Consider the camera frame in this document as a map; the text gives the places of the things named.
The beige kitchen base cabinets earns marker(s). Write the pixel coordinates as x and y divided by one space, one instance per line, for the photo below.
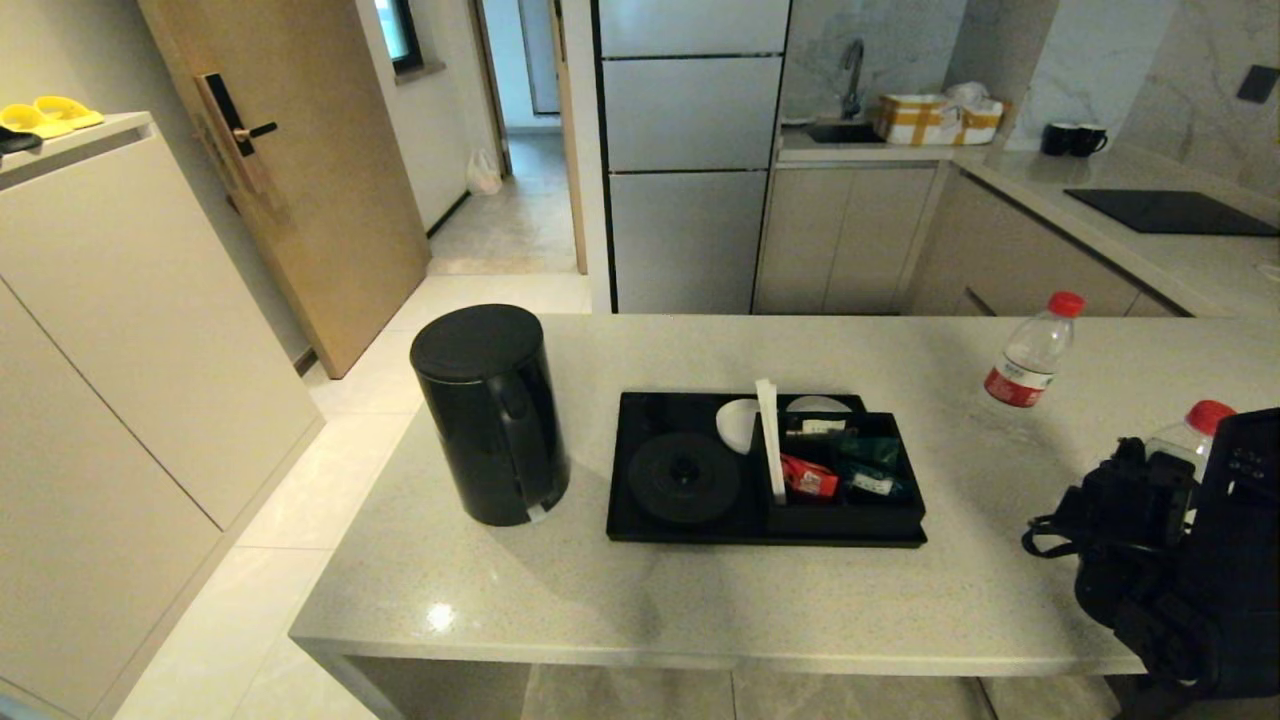
850 238

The grey refrigerator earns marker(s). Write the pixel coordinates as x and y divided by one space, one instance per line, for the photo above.
690 150

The red-capped water bottle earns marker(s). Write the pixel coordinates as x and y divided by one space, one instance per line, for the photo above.
1030 360
1210 415

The dark window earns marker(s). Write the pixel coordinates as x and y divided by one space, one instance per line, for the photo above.
398 37

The black electric kettle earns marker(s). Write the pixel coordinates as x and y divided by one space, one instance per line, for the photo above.
490 420

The white plastic bag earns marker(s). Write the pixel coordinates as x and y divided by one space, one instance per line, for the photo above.
483 174

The dark sachet with white label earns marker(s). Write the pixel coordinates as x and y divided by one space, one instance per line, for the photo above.
820 427

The black induction cooktop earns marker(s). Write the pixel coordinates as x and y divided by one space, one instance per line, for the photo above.
1170 212

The black wall switch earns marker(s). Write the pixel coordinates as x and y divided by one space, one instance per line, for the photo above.
1256 85

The long white sachet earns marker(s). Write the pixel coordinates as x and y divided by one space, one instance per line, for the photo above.
771 440

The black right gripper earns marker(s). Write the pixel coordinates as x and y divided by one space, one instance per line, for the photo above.
1140 590

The round black kettle base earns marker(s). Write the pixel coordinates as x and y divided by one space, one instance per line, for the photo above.
685 478

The white tall cabinet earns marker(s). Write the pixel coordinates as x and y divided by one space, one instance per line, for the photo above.
130 350

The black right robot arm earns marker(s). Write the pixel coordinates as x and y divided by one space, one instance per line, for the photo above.
1240 560

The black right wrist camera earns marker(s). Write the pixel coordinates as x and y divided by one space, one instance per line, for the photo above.
1130 490

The black serving tray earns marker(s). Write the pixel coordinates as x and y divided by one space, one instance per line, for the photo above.
690 535

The white round coaster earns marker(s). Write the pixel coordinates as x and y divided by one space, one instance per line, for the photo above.
820 404
738 425

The black mug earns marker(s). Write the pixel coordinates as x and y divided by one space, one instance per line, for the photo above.
1054 139
1087 140

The dark kitchen sink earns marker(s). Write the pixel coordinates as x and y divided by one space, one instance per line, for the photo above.
845 132

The yellow slipper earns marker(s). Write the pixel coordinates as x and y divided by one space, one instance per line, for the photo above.
65 110
30 122

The black compartment organizer box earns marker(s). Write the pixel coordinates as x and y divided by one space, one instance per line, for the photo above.
850 515

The black item on cabinet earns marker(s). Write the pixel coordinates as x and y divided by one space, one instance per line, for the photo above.
15 142

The metal kitchen faucet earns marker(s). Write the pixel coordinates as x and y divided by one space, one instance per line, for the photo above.
853 77

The cardboard box with yellow tape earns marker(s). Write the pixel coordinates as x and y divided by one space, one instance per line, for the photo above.
935 122

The wooden door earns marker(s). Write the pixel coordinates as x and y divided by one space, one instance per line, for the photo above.
300 200

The red snack packet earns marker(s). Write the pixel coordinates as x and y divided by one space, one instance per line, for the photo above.
808 477

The green tea packet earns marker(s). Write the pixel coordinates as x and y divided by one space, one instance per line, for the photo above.
875 486
870 450

